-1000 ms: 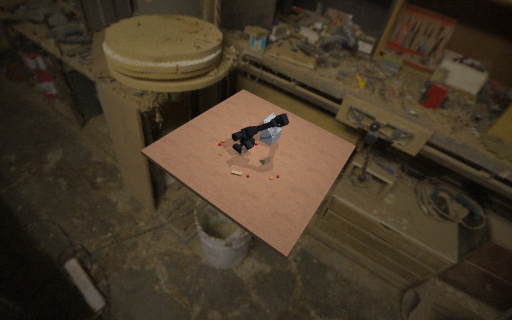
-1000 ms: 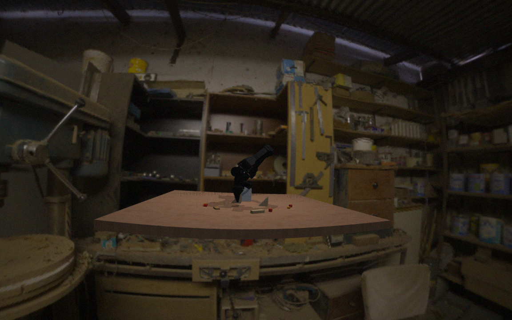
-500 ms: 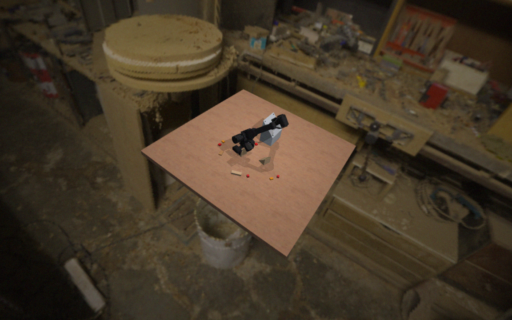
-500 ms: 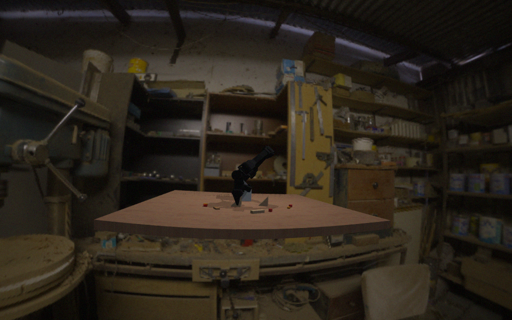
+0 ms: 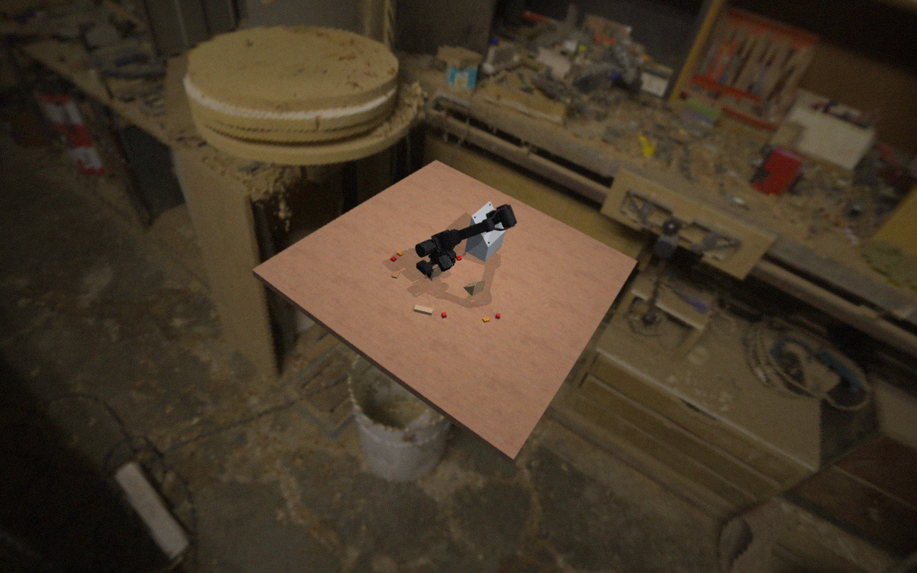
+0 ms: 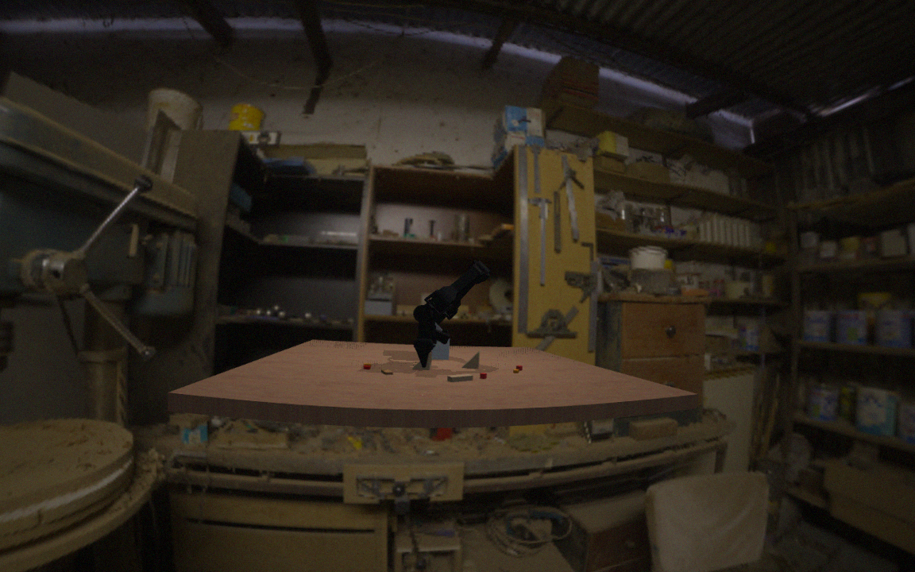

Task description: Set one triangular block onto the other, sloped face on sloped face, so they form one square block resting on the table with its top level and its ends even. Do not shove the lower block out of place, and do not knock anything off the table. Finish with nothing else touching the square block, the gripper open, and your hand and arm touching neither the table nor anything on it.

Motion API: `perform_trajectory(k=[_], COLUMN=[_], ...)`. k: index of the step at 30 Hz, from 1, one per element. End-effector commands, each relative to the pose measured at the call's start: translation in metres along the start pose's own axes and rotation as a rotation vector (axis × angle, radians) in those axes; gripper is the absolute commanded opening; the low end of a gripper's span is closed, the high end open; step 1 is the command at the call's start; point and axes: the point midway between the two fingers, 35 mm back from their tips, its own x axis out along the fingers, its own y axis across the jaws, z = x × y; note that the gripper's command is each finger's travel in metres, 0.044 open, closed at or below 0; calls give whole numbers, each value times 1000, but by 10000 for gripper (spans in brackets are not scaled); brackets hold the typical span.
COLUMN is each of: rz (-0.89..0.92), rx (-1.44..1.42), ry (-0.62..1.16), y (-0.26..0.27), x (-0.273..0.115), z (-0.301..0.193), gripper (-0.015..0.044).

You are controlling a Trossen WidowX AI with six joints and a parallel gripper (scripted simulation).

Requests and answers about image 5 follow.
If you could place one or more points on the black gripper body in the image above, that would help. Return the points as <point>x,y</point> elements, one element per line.
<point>425,267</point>

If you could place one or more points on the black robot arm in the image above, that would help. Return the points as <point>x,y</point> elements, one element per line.
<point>445,241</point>

